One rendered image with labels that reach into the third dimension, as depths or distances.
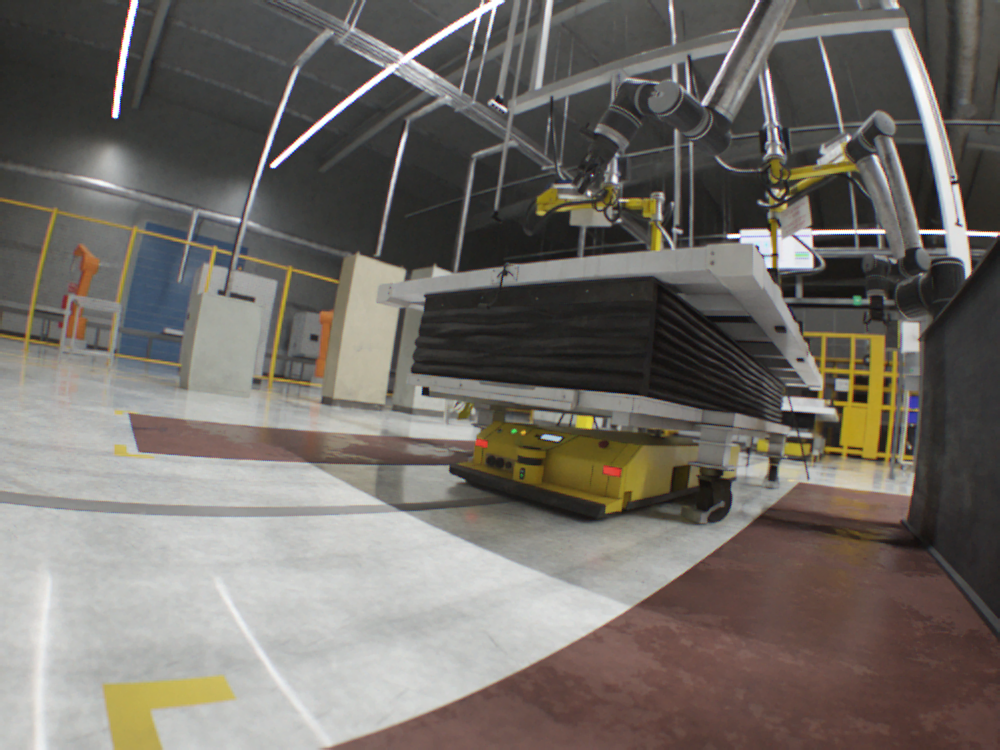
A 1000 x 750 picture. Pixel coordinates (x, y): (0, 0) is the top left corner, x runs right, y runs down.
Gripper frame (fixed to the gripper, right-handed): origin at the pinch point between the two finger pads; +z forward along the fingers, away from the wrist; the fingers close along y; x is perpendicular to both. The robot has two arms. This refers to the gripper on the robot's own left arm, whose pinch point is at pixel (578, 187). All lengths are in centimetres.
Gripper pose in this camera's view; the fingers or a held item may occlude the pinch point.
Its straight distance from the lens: 140.5
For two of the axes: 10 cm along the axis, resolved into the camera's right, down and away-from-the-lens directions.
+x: -7.6, -6.0, 2.5
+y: 4.0, -1.3, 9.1
